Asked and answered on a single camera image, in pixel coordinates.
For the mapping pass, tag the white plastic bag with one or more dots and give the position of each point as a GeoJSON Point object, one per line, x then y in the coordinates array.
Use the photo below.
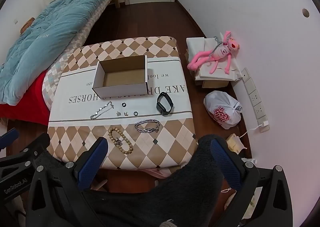
{"type": "Point", "coordinates": [217, 102]}

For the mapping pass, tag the white charger plug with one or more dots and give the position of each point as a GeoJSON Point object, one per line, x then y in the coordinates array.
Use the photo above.
{"type": "Point", "coordinates": [265, 124]}

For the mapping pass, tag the white cloth cover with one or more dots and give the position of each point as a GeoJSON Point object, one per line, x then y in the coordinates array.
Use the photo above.
{"type": "Point", "coordinates": [197, 47]}

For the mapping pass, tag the beige paper packet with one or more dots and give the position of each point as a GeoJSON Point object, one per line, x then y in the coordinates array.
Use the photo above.
{"type": "Point", "coordinates": [235, 144]}

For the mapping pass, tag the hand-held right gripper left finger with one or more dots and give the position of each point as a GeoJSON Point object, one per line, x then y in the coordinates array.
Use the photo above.
{"type": "Point", "coordinates": [93, 163]}

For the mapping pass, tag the grey clothes hanger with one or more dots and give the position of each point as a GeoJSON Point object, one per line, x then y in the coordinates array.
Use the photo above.
{"type": "Point", "coordinates": [217, 39]}

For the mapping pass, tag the brown cardboard box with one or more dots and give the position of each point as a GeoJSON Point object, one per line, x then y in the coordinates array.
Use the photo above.
{"type": "Point", "coordinates": [215, 84]}

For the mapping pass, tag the pink plush toy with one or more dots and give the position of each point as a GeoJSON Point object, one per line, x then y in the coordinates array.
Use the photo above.
{"type": "Point", "coordinates": [222, 52]}

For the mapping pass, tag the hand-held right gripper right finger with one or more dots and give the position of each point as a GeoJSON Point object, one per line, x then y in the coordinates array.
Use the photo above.
{"type": "Point", "coordinates": [225, 164]}

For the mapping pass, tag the black smart band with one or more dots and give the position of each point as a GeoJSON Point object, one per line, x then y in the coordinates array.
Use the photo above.
{"type": "Point", "coordinates": [165, 111]}

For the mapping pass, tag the red sheet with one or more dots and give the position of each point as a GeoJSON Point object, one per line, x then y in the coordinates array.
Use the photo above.
{"type": "Point", "coordinates": [22, 103]}

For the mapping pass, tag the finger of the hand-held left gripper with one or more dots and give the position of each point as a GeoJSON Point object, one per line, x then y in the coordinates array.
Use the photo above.
{"type": "Point", "coordinates": [37, 143]}
{"type": "Point", "coordinates": [8, 137]}

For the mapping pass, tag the blue quilt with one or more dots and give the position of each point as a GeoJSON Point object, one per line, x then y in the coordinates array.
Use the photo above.
{"type": "Point", "coordinates": [55, 32]}

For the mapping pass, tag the white power strip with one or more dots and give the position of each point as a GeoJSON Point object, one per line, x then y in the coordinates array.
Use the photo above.
{"type": "Point", "coordinates": [255, 97]}

